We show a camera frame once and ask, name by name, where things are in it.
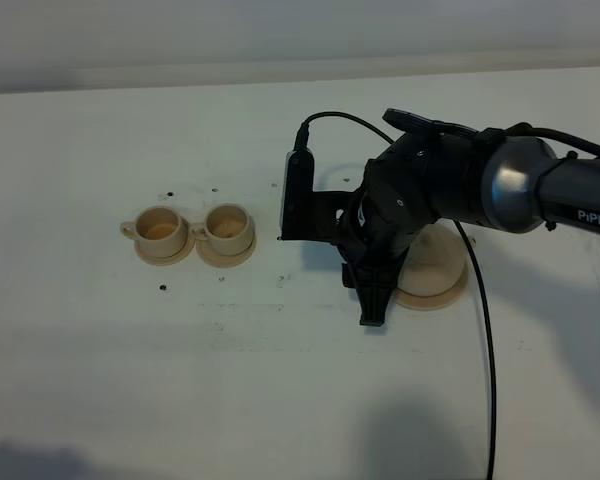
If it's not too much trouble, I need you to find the beige teacup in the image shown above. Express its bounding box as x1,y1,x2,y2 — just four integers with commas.
189,203,255,257
120,206,188,260

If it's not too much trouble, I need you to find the right teacup saucer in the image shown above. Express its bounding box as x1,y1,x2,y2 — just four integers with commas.
195,237,257,268

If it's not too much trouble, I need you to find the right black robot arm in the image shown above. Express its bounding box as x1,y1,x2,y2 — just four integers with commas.
281,109,600,326

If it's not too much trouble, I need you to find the left teacup saucer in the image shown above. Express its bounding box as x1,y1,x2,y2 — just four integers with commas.
134,235,196,267

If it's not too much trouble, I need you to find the beige ceramic teapot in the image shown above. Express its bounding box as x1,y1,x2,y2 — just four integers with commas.
397,224,468,298

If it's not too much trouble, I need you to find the right beige teacup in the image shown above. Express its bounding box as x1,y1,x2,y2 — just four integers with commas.
189,203,255,257

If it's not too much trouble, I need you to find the left beige teacup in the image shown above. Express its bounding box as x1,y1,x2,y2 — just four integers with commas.
120,206,188,260

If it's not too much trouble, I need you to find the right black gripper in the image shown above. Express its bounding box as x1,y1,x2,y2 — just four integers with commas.
298,158,438,327

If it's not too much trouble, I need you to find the teacup saucer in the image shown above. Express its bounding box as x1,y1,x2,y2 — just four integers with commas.
195,237,257,268
134,235,196,267

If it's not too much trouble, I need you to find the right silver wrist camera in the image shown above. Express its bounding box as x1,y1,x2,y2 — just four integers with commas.
280,149,315,241

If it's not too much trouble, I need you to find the beige teapot saucer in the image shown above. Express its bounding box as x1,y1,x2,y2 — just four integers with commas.
394,271,468,311

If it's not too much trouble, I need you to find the black camera cable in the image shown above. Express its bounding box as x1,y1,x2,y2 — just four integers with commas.
293,111,497,480

